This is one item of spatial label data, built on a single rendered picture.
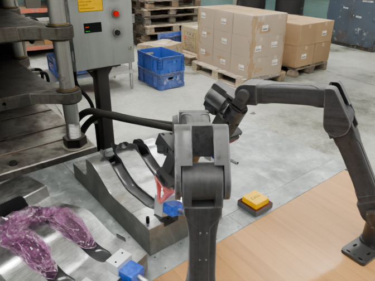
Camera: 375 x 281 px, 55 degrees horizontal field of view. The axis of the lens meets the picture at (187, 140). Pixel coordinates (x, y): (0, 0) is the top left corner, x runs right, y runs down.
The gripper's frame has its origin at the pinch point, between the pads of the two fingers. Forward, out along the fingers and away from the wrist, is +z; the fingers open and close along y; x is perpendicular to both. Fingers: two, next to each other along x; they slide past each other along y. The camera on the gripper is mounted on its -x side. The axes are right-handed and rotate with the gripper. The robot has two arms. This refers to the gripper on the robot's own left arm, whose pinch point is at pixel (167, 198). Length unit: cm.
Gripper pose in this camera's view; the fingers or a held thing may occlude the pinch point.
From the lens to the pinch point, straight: 97.8
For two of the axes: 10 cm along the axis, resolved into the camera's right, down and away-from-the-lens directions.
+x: 5.3, 6.3, -5.8
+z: -3.5, 7.8, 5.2
